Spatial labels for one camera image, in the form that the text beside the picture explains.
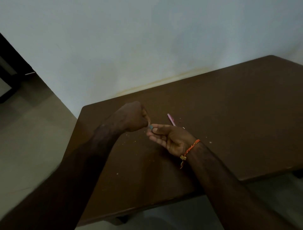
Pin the person's left hand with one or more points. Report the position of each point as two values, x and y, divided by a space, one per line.
129 117

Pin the person's right hand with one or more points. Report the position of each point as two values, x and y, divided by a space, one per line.
174 141

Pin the person's left fingers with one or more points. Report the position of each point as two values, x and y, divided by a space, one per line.
147 118

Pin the person's right thumb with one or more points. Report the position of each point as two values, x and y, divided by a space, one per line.
162 127

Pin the person's right forearm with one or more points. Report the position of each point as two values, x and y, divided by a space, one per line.
227 189

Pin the person's left forearm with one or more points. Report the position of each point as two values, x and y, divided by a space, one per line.
59 180

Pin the pink pen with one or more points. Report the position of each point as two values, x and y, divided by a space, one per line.
171 119

